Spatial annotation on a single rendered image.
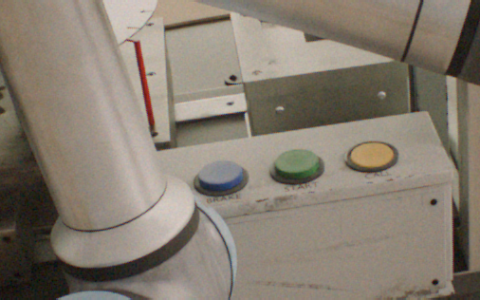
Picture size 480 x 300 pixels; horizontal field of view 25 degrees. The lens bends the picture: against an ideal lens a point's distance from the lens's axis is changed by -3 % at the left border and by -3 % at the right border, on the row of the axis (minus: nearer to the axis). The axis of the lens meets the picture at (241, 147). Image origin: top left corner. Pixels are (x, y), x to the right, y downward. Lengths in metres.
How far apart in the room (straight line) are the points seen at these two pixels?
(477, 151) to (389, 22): 0.54
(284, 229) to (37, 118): 0.33
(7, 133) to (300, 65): 0.34
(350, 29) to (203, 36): 1.11
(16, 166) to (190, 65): 0.42
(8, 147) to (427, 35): 0.79
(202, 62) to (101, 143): 0.80
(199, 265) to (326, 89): 0.41
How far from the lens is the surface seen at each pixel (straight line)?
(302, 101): 1.20
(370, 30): 0.53
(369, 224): 1.03
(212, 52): 1.59
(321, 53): 1.22
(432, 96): 1.14
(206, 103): 1.44
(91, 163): 0.78
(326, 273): 1.06
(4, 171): 1.22
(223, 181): 1.01
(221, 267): 0.88
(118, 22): 1.24
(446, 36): 0.53
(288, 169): 1.01
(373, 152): 1.04
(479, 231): 1.11
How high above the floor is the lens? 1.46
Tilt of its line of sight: 32 degrees down
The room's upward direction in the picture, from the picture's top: 8 degrees counter-clockwise
